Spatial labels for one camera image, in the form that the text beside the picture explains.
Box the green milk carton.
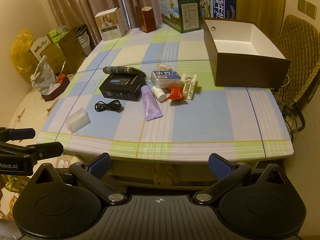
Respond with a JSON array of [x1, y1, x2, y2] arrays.
[[157, 0, 202, 34]]

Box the blue dental floss box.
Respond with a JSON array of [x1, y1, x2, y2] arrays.
[[150, 70, 182, 88]]

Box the pink curtain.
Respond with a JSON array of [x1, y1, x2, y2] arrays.
[[40, 0, 193, 50]]

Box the red packet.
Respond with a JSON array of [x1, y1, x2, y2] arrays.
[[166, 86, 184, 100]]

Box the blue milk carton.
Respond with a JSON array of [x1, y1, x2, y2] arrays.
[[192, 0, 237, 20]]

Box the silver foil bag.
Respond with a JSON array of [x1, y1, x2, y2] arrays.
[[30, 55, 60, 95]]

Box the dark red paper box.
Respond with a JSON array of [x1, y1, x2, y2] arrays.
[[135, 5, 157, 33]]

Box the brown storage box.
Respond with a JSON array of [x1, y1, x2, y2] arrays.
[[203, 18, 292, 88]]

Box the black cable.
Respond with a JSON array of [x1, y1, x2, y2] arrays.
[[94, 99, 123, 113]]

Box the striped knit sock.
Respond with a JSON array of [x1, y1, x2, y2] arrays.
[[103, 66, 147, 78]]

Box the yellow plastic bag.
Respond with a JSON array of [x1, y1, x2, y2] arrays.
[[10, 29, 35, 83]]

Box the purple tube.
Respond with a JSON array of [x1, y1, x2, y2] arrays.
[[141, 85, 163, 122]]

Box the black cables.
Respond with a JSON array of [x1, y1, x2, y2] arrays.
[[282, 105, 306, 140]]

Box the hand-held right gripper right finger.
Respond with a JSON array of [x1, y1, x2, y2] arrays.
[[192, 152, 288, 204]]

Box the dark red tray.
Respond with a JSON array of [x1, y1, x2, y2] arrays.
[[41, 74, 70, 102]]

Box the white pill bottle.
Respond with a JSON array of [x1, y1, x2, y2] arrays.
[[152, 86, 167, 102]]

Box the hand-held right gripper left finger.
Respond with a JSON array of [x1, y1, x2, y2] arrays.
[[32, 152, 126, 205]]

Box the wooden door panel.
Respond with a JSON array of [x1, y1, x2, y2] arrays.
[[217, 0, 285, 34]]

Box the striped bag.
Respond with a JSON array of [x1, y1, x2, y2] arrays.
[[75, 24, 92, 57]]

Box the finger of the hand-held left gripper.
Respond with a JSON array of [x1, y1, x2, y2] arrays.
[[0, 141, 64, 160], [0, 127, 36, 141]]

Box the black product box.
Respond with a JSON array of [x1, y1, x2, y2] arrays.
[[99, 74, 147, 102]]

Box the green packets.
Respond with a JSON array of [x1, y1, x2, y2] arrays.
[[48, 26, 68, 48]]

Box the translucent plastic case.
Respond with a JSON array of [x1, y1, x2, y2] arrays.
[[65, 107, 90, 134]]

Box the cardboard box with white card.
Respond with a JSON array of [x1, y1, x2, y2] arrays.
[[29, 35, 66, 73]]

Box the white carton box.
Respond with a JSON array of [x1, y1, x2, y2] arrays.
[[94, 7, 130, 42]]

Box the quilted chair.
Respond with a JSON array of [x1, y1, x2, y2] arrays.
[[271, 14, 320, 130]]

